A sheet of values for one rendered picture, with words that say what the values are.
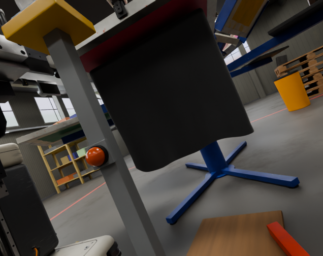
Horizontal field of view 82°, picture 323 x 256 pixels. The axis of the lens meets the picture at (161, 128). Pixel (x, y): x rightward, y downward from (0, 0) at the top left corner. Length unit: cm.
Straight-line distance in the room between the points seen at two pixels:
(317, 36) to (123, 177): 1355
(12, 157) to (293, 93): 395
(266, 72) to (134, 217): 1254
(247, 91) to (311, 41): 397
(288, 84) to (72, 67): 384
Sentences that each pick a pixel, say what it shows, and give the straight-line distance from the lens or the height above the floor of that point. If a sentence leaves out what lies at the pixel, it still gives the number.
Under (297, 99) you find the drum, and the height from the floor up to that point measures 18.
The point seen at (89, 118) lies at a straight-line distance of 41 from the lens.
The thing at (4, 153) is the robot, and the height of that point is 86.
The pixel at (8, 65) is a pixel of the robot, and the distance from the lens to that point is 82.
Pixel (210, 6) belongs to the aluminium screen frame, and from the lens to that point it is 81.
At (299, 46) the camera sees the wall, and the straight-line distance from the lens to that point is 1338.
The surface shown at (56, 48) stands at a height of 89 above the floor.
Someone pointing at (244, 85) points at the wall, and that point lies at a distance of 1254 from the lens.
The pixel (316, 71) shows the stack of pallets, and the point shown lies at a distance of 518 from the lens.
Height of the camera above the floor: 65
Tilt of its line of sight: 1 degrees up
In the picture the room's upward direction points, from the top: 24 degrees counter-clockwise
